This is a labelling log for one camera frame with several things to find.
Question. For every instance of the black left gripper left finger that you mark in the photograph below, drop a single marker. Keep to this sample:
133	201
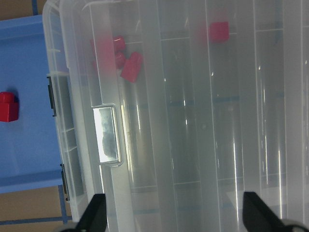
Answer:
94	219

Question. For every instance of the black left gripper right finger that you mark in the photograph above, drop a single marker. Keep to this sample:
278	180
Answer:
258	217

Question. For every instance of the clear plastic box lid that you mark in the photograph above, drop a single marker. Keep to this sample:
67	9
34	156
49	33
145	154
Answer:
204	122

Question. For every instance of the red block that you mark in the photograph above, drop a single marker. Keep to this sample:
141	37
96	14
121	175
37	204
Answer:
108	60
132	67
117	44
219	32
9	107

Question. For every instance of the clear plastic storage box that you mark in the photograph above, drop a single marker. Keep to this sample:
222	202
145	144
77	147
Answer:
68	27

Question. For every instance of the blue plastic tray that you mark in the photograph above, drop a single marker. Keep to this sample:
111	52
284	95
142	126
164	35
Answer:
29	151

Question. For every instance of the red block tilted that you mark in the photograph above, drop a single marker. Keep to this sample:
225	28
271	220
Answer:
132	67

